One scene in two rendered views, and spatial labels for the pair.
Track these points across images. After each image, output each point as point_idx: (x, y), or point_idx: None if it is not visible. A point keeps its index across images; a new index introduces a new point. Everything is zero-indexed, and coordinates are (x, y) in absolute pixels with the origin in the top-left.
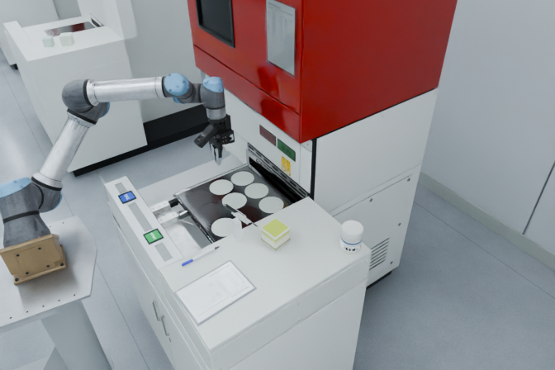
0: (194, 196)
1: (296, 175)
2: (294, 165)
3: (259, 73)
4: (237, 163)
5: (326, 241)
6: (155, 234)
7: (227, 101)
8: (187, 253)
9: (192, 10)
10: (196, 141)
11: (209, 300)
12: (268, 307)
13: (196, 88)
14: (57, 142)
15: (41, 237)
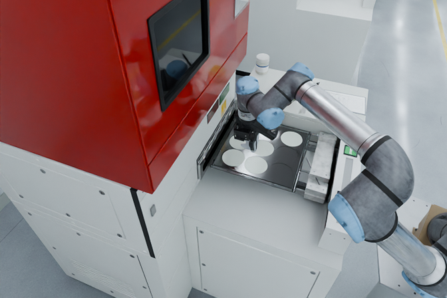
0: (282, 175)
1: (229, 100)
2: (227, 95)
3: (228, 42)
4: (195, 197)
5: (266, 80)
6: (348, 150)
7: (175, 164)
8: (327, 148)
9: (147, 106)
10: (277, 132)
11: (350, 100)
12: (328, 82)
13: (264, 94)
14: (413, 236)
15: (442, 207)
